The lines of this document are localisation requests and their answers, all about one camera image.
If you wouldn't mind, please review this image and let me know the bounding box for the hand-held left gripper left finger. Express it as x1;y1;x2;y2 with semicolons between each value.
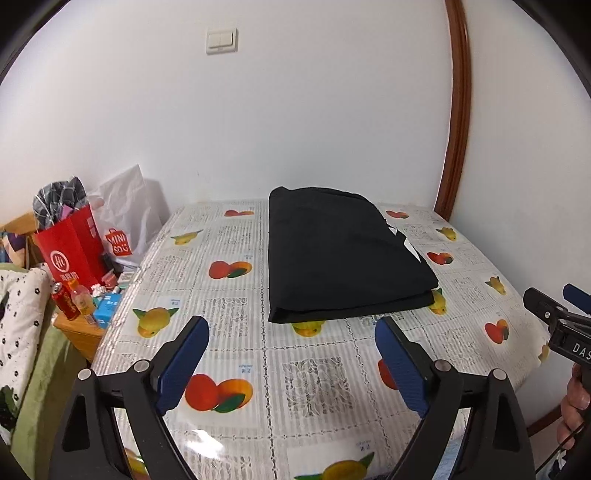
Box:
48;316;211;480

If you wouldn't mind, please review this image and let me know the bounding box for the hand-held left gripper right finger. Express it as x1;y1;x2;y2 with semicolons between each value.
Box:
375;316;536;480

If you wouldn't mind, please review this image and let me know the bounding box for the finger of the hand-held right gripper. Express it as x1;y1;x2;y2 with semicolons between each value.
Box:
523;287;571;326
562;283;591;317

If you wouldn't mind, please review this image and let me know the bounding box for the black blue white jacket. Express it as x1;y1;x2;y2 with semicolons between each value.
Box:
268;186;439;325

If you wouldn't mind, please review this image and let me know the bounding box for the person's right hand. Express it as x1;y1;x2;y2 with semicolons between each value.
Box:
560;364;591;444

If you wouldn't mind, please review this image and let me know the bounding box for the brown wooden baseboard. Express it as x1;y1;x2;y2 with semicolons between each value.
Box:
526;408;566;437

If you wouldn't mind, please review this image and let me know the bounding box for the blue carton box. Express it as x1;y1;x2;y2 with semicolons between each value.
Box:
93;293;123;329

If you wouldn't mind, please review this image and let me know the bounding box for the fruit print lace tablecloth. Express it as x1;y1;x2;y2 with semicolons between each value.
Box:
90;198;552;480

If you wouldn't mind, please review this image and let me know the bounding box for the wooden nightstand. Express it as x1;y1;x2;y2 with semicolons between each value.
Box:
53;270;139;363

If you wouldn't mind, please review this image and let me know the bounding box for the orange juice bottle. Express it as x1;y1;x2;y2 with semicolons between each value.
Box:
68;279;98;326

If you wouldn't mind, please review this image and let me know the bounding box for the red drink can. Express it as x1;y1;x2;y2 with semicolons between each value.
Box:
51;282;79;321

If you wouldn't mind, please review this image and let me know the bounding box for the green blanket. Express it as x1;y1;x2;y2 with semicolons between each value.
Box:
9;314;100;472

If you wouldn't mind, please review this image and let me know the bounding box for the red paper bag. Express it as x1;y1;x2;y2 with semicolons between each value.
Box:
34;205;109;289

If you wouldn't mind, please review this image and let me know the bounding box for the white patterned cushion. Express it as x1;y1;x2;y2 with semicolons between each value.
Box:
0;265;56;432

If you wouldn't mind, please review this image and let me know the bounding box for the white plastic shopping bag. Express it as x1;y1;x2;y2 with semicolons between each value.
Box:
88;164;169;271

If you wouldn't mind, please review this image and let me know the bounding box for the checkered cloth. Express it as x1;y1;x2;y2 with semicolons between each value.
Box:
32;175;88;232

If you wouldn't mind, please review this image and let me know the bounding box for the wooden bed headboard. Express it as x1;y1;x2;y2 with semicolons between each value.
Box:
0;215;42;273

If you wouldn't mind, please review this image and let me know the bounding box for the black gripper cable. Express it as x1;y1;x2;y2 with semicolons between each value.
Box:
538;427;585;474

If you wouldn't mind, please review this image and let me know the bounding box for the brown wooden door frame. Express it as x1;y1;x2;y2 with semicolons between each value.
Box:
434;0;472;222

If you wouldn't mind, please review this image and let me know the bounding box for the white wall light switch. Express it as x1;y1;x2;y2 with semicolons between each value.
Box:
205;28;238;55

